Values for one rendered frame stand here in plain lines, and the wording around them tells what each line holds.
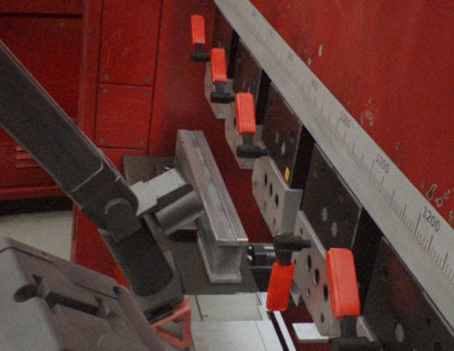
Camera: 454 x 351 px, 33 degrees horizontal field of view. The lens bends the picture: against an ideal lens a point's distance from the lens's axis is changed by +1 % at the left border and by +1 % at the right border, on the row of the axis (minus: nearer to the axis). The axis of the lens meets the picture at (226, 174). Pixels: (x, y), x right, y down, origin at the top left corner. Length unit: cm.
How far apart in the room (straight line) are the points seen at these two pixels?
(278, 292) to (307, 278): 4
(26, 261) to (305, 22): 60
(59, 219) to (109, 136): 152
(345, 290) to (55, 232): 261
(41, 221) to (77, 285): 291
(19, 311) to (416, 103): 39
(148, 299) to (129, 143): 92
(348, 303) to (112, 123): 123
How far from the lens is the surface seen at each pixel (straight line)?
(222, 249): 139
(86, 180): 84
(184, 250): 150
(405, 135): 65
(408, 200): 64
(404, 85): 66
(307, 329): 112
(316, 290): 83
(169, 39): 177
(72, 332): 36
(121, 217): 88
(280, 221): 95
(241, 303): 115
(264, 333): 110
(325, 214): 81
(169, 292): 97
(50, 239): 319
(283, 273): 85
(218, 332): 108
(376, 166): 70
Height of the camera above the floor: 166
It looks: 25 degrees down
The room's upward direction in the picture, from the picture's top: 8 degrees clockwise
